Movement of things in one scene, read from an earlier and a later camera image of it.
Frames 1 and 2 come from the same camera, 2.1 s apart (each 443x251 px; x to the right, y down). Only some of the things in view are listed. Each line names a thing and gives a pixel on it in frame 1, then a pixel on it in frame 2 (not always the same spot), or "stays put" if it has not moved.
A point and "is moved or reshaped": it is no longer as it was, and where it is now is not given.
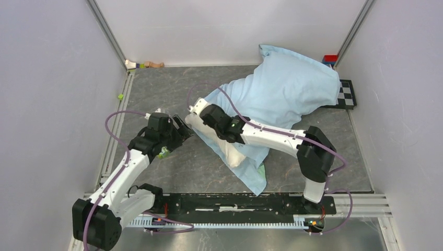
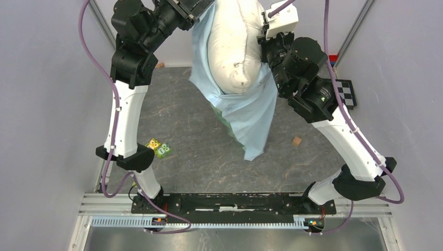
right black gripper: [224, 112] → [266, 43]
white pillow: [231, 151] → [234, 44]
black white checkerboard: [346, 99] stays put
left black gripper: [182, 133] → [189, 11]
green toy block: [164, 153] stays put
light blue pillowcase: [286, 86] is moved or reshaped
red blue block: [330, 59] stays put
